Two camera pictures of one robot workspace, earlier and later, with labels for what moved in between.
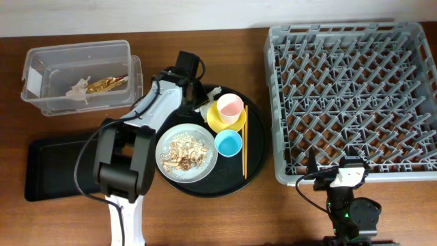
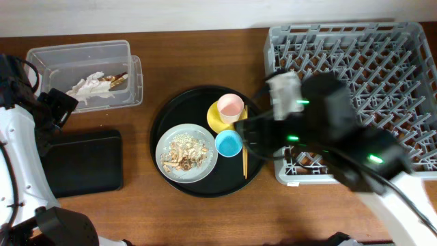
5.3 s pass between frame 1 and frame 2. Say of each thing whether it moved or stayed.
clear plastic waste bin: stayed
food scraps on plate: stayed
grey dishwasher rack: stayed
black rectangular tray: stayed
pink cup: stayed
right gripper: moved
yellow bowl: moved
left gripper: moved
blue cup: stayed
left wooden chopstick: stayed
